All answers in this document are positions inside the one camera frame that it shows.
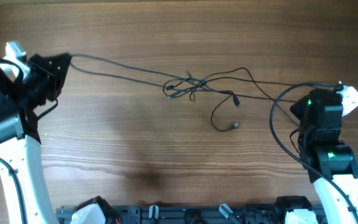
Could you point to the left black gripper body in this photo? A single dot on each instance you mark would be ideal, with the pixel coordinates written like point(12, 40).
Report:
point(43, 80)

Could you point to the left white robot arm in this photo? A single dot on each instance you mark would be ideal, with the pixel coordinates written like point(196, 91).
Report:
point(21, 172)

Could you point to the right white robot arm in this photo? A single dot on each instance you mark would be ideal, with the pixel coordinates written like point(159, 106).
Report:
point(320, 115)

